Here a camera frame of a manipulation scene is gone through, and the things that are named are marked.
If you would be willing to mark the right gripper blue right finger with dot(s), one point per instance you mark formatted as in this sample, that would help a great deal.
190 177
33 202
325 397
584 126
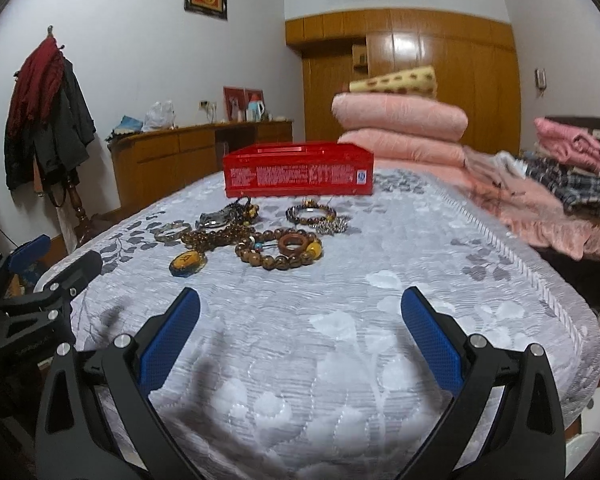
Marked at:
526 438

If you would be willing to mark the wooden sideboard cabinet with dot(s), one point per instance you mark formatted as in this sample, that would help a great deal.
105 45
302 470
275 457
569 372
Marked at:
152 165

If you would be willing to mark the plaid folded shirt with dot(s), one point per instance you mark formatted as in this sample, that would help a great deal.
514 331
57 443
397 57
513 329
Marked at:
576 189

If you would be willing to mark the silver bangle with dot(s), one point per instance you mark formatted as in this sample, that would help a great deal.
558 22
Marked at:
216 220

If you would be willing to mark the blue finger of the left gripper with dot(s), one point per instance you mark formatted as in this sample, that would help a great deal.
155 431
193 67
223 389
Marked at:
26 255
64 286

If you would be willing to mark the wooden wardrobe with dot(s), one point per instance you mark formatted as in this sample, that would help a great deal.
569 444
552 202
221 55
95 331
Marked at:
475 61

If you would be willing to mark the red photo frame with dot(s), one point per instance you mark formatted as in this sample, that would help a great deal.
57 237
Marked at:
235 103

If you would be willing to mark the pink folded quilt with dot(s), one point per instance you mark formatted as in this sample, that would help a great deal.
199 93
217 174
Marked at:
399 146
400 114

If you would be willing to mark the red metal tin box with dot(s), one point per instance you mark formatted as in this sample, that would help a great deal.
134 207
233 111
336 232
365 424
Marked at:
299 169

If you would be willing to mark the wall light switch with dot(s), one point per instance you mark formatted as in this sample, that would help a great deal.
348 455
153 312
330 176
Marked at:
540 79

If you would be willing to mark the white floral bedspread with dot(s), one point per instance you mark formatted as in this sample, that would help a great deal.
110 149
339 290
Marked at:
300 365

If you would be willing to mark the silver flower brooch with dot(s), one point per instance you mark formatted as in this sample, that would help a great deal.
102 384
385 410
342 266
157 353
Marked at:
337 225

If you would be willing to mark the lower pink folded quilt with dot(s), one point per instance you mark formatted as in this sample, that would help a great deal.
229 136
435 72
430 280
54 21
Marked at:
399 146

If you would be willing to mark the pink folded clothes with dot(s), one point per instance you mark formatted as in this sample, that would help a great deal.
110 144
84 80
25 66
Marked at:
571 146

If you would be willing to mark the white plastic bag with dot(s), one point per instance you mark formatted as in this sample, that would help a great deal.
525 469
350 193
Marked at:
161 115

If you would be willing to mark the wooden coat rack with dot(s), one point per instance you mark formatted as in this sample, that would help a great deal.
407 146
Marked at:
73 236

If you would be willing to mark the upper pink folded quilt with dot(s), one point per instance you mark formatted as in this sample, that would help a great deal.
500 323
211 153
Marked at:
400 114

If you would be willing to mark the red scarf on rack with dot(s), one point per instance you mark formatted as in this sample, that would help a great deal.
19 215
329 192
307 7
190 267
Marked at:
37 83

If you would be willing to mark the yellow amber pendant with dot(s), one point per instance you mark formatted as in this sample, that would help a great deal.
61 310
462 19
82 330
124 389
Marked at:
187 264

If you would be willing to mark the black jacket on rack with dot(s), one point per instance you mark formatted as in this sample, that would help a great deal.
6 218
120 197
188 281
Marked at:
56 148

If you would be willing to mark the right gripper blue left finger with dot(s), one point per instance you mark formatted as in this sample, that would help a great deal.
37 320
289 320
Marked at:
73 438

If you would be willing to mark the yellow brown spotted blanket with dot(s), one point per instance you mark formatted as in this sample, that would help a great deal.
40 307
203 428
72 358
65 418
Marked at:
419 81

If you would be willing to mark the white electric kettle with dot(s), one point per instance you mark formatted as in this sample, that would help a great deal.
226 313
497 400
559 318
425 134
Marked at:
255 110

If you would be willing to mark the pink bed sheet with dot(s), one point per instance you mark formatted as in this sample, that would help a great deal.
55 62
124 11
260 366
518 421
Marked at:
531 213

